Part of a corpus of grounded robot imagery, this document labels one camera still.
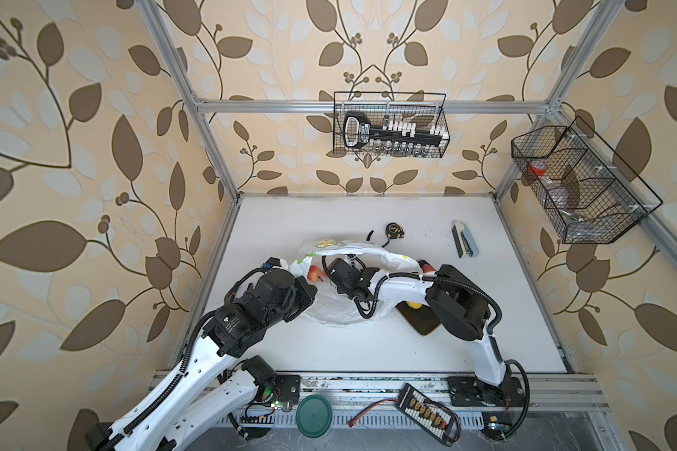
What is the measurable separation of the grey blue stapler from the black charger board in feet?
1.63

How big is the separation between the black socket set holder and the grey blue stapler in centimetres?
38

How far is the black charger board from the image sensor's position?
27.3 inches

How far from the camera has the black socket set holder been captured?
0.83 m

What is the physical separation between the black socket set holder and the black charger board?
0.72 metres

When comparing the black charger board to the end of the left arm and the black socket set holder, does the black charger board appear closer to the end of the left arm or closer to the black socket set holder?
the end of the left arm

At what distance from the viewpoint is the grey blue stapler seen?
1015 mm

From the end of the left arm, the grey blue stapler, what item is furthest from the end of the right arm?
the grey blue stapler

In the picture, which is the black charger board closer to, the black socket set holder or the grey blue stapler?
the grey blue stapler

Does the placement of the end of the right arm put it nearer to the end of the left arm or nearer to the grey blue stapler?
the end of the left arm
